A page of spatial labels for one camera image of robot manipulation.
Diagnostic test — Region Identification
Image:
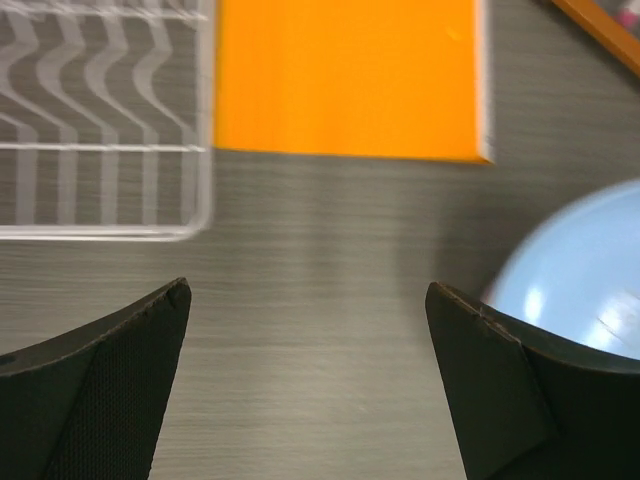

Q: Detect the blue plate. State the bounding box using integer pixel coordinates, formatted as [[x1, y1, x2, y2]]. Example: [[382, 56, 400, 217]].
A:
[[483, 180, 639, 359]]

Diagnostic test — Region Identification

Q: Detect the white wire dish rack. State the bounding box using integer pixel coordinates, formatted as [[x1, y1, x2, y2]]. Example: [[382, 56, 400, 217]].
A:
[[1, 1, 216, 242]]

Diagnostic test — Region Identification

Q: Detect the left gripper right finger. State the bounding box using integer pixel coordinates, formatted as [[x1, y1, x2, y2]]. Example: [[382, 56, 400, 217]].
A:
[[425, 282, 639, 480]]

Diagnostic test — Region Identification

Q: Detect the pink white marker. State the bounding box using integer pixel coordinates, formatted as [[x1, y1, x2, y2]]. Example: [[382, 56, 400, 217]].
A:
[[616, 0, 640, 30]]

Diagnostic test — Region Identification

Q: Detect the wooden shelf rack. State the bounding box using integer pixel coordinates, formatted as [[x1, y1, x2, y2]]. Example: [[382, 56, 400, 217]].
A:
[[545, 0, 639, 77]]

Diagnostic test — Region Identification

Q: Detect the orange folder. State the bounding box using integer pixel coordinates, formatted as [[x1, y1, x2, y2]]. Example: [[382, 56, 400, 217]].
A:
[[213, 1, 494, 164]]

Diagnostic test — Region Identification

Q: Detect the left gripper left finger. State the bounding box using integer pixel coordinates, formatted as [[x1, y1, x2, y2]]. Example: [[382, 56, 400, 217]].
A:
[[1, 278, 192, 479]]

